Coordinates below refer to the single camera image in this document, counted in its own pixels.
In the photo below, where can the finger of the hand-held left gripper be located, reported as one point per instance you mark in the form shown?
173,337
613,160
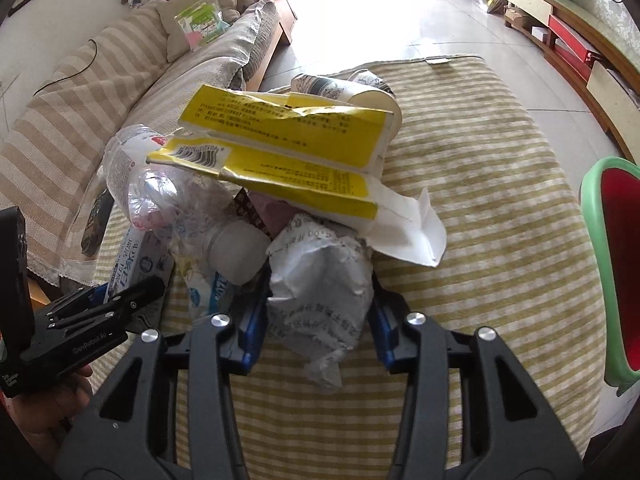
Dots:
97,292
137,300

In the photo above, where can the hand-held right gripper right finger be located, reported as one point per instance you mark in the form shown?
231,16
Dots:
382,330

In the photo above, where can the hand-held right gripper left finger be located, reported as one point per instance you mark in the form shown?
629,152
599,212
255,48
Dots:
250,330

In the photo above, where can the blue white tissue packet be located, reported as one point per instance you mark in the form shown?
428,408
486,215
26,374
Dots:
135,260

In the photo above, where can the white paper bag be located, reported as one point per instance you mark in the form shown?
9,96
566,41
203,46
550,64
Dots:
320,285

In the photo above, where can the purple snack bag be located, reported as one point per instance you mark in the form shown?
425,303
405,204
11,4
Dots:
270,212

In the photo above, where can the red bin with green rim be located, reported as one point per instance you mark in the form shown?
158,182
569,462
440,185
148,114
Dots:
620,270

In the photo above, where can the person's left hand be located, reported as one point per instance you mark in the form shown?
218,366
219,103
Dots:
50,405

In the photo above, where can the white blue plastic wrapper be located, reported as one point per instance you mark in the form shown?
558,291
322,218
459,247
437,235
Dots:
205,295

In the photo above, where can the black remote control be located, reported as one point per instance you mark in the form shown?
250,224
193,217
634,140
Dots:
95,230

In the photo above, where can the clear plastic bottle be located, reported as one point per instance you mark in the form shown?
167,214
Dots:
165,185

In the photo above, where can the striped beige sofa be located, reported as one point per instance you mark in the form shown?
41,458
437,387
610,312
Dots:
60,125

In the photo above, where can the yellow flattened box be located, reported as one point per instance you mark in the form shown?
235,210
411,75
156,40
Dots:
300,145

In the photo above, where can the printed paper cup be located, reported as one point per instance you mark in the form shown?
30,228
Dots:
370,80
345,95

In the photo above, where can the small white tag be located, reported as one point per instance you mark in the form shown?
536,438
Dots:
440,60

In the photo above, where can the green pink plastic packet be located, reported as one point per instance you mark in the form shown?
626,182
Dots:
202,22

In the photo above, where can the flat red box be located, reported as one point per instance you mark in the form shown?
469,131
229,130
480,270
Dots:
570,42

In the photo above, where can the long wooden television cabinet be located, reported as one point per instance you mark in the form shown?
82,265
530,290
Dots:
575,15

